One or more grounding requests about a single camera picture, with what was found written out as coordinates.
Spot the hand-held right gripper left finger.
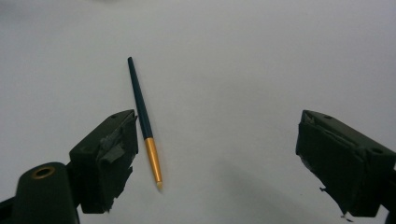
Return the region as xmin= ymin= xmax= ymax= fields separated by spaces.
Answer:
xmin=68 ymin=108 xmax=139 ymax=215

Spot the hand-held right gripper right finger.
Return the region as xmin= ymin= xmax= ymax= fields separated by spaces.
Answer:
xmin=295 ymin=109 xmax=396 ymax=218

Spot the dark blue and gold pen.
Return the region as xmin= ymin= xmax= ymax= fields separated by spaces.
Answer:
xmin=127 ymin=56 xmax=164 ymax=190

